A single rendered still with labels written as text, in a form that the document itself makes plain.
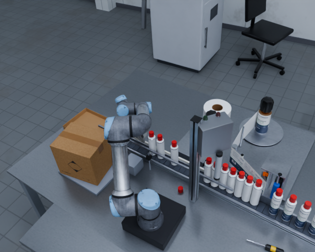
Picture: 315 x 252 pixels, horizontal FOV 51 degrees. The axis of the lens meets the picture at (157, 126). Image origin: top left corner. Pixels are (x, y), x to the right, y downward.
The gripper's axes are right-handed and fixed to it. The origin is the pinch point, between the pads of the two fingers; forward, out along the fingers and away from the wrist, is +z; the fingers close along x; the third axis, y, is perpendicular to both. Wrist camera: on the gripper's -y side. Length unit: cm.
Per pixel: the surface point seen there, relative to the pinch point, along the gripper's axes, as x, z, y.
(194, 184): -47, 20, -16
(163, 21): 125, -39, 212
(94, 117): 56, -18, 10
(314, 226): -101, 57, -2
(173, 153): -25.3, 8.8, -1.5
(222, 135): -75, -8, -9
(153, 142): -11.5, 0.4, -0.9
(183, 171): -25.8, 23.5, -1.9
